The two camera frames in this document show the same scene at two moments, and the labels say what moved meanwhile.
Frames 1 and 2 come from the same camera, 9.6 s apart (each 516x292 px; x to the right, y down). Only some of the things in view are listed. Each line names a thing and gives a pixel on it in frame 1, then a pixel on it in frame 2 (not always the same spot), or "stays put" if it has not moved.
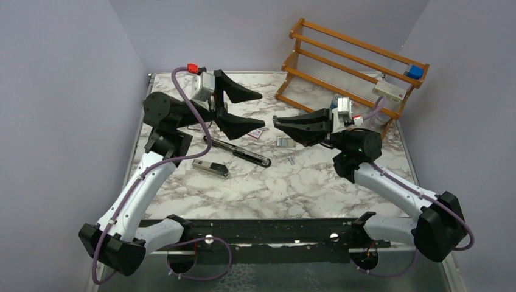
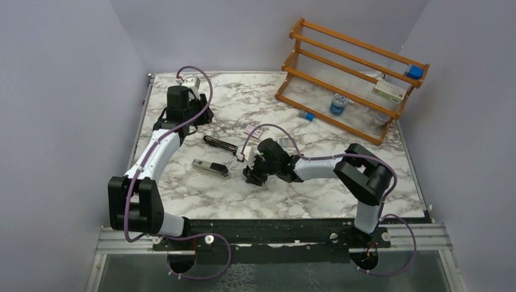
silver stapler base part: [217, 169] stays put
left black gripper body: [219, 102] → [196, 106]
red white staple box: [256, 133] stays put
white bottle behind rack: [382, 118] stays put
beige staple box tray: [285, 142] stays put
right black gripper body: [333, 139] → [260, 170]
